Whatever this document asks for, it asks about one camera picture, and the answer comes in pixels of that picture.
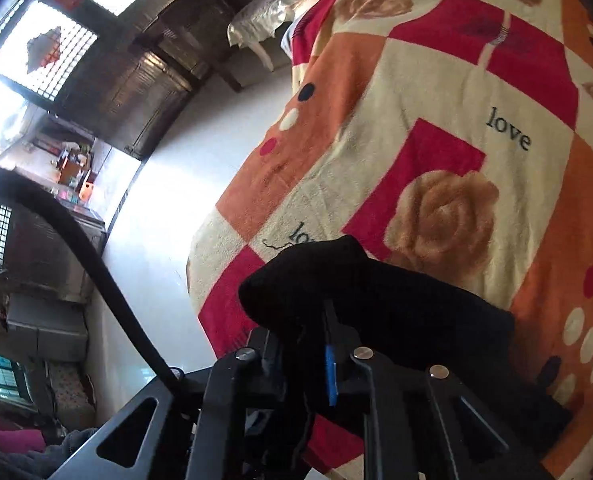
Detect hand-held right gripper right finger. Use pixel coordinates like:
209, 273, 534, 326
322, 301, 554, 480

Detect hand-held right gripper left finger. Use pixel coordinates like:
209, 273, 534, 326
49, 327, 308, 480

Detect black pants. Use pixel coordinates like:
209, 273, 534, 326
239, 234, 574, 466

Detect floral cloth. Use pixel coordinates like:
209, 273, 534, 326
46, 362, 98, 431

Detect grey cloth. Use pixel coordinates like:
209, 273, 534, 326
40, 427, 102, 467

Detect grey box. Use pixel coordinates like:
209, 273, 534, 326
5, 292, 90, 357

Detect pink cloth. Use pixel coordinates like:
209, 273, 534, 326
0, 409, 47, 457

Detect cluttered side table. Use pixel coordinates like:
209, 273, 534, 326
0, 115, 108, 211

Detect dark wooden cabinet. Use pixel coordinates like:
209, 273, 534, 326
74, 0, 257, 161

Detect printed rose check blanket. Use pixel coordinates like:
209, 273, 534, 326
186, 0, 593, 480

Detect black cable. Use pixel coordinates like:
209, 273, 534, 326
0, 164, 184, 391

